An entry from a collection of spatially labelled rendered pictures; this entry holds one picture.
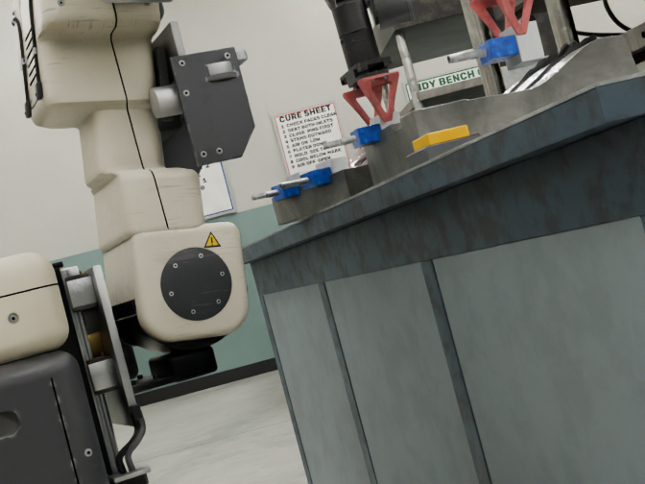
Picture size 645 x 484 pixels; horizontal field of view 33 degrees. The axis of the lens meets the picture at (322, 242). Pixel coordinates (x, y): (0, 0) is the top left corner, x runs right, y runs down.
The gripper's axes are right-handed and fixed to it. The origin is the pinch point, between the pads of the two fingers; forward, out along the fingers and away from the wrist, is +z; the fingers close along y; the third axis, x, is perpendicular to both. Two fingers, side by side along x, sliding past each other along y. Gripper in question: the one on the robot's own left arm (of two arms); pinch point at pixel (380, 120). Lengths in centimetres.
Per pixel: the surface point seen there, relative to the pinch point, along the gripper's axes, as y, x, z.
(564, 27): 68, -76, -19
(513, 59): -29.1, -11.0, -0.5
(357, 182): 10.4, 3.4, 8.2
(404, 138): -13.2, 1.8, 5.1
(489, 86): 109, -73, -15
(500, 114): -19.2, -11.6, 5.8
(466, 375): -17.5, 4.2, 41.5
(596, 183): -68, 4, 20
